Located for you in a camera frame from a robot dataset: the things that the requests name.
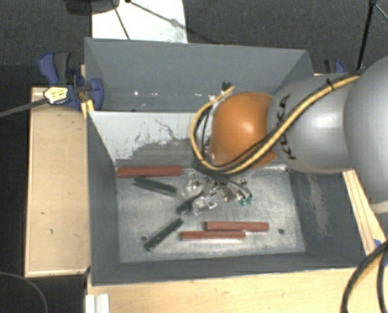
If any grey metal bin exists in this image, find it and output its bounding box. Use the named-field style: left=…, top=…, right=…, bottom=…
left=83, top=37, right=366, bottom=286

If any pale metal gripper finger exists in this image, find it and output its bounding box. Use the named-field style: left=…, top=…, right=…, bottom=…
left=192, top=194, right=218, bottom=216
left=181, top=173, right=204, bottom=198

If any pale wood flat board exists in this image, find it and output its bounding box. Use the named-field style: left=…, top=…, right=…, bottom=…
left=23, top=86, right=92, bottom=278

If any dark green flat block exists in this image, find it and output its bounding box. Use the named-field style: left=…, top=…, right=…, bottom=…
left=143, top=217, right=185, bottom=252
left=176, top=194, right=201, bottom=215
left=132, top=175, right=177, bottom=198

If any red-brown flat block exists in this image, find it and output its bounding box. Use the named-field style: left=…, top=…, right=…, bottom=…
left=116, top=165, right=184, bottom=179
left=204, top=220, right=270, bottom=232
left=180, top=230, right=247, bottom=241

